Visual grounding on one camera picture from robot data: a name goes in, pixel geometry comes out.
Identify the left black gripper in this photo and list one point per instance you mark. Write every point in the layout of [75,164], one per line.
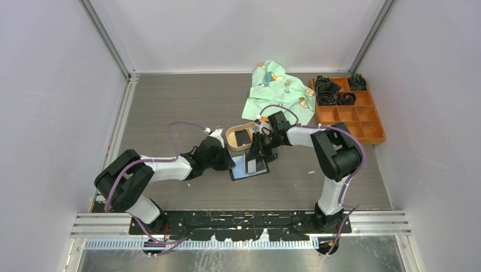
[227,162]

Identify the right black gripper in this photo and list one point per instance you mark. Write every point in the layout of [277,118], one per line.
[258,149]

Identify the silver Chlitina card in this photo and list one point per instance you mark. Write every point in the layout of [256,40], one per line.
[255,166]

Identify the black card holder wallet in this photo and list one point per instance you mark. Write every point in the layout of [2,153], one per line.
[238,172]

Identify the black gold VIP card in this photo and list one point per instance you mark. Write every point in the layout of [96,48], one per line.
[243,137]

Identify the beige oval tray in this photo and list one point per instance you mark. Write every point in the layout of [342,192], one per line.
[231,137]

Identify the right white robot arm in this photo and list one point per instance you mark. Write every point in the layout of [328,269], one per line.
[339,153]

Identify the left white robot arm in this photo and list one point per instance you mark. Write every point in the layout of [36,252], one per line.
[123,182]

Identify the green cartoon print cloth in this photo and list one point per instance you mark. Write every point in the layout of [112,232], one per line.
[273,90]

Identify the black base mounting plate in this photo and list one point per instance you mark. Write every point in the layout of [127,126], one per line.
[241,225]

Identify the orange compartment tray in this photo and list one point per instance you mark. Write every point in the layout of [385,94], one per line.
[361,118]

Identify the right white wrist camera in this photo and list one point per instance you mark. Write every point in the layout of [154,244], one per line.
[262,125]

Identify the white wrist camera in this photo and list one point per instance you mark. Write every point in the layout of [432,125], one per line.
[262,125]
[217,134]

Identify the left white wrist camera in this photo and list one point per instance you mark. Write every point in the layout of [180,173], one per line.
[217,134]

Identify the aluminium cable duct rail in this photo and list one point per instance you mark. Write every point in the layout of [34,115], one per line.
[142,244]

